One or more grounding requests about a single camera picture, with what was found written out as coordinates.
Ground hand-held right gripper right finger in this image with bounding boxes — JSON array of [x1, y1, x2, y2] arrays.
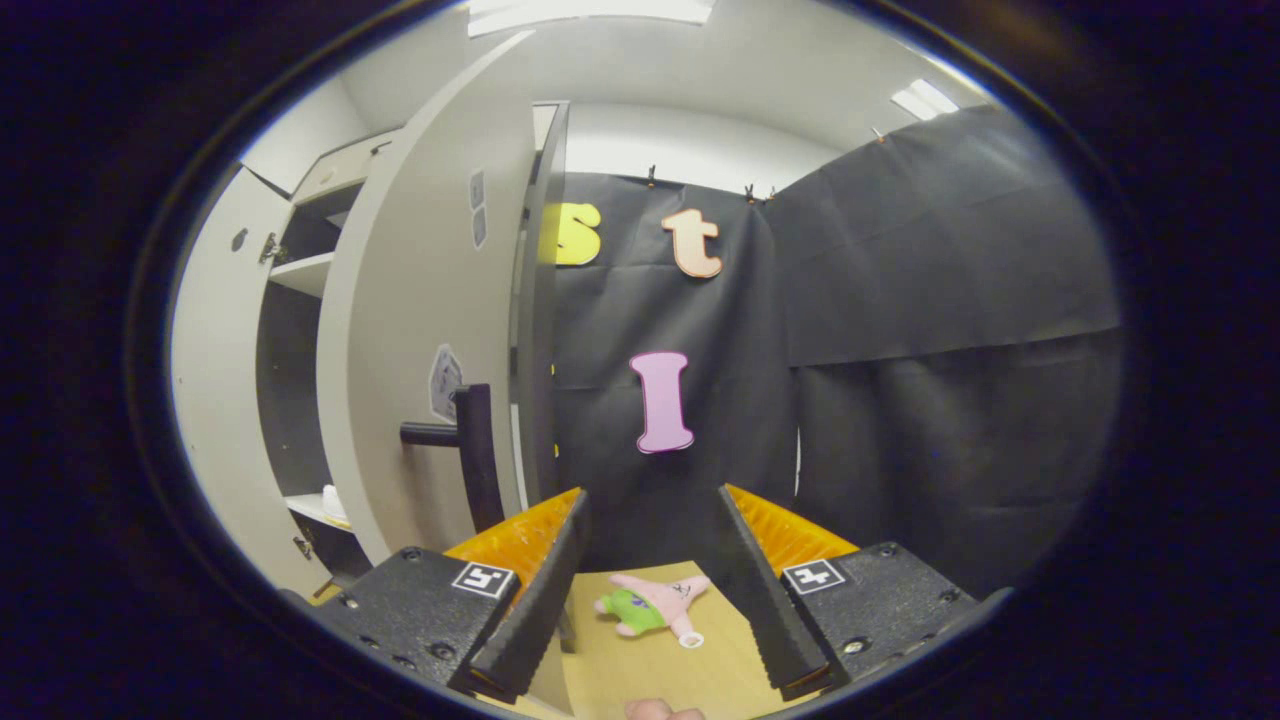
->
[[717, 484, 986, 701]]

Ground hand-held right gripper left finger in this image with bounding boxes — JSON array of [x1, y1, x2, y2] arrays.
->
[[305, 487, 593, 704]]

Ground white shoe cabinet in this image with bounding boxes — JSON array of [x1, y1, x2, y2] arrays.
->
[[240, 100, 571, 601]]

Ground white shoe cabinet door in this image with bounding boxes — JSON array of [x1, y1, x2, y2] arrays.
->
[[315, 30, 541, 566], [168, 165, 301, 599]]

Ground white cabinet shelf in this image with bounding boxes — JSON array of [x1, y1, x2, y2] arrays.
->
[[268, 252, 336, 299], [285, 493, 353, 531]]

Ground pink starfish plush toy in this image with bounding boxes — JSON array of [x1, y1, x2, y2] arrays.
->
[[596, 573, 713, 649]]

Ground black backdrop cloth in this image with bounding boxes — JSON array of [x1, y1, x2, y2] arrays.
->
[[548, 105, 1123, 599]]

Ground ceiling light panel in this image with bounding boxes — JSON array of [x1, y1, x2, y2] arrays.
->
[[890, 78, 961, 123], [465, 0, 716, 39]]

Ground black door handle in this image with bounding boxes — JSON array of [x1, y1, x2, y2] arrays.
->
[[400, 383, 506, 533]]

